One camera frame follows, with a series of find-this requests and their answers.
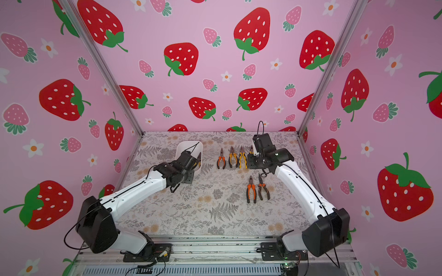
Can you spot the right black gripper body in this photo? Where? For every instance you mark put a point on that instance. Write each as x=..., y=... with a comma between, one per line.
x=254, y=160

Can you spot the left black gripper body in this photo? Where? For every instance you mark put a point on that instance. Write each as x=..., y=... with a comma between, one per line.
x=188, y=177

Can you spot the yellow striped needle-nose pliers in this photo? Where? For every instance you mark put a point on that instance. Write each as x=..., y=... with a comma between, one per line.
x=242, y=159

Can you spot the orange black long-nose pliers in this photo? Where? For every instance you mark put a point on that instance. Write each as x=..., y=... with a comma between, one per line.
x=263, y=190

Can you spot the white plastic storage box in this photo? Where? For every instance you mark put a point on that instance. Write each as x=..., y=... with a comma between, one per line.
x=196, y=149

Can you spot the yellow black diagonal pliers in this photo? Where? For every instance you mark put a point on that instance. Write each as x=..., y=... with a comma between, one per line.
x=233, y=158

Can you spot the small orange black pliers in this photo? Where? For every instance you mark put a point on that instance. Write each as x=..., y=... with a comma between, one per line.
x=221, y=163

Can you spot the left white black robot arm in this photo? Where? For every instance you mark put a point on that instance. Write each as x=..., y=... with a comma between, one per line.
x=98, y=216

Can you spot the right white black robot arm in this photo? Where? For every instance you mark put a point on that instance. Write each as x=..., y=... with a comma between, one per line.
x=328, y=227

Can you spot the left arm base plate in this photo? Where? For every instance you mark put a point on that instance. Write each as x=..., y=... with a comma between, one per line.
x=152, y=252

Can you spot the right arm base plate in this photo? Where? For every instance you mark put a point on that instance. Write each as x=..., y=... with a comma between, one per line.
x=275, y=251

